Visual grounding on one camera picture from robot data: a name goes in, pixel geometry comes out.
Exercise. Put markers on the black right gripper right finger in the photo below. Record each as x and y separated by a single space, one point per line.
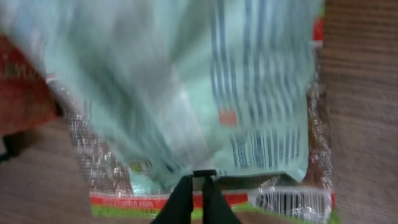
215 208

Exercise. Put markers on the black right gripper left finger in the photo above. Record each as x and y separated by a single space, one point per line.
179 206

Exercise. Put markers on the green snack bag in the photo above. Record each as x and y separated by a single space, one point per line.
270 197

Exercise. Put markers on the small red candy pack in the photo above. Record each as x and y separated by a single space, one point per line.
26 100

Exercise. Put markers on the teal white tissue pack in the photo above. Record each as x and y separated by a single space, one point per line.
179 86

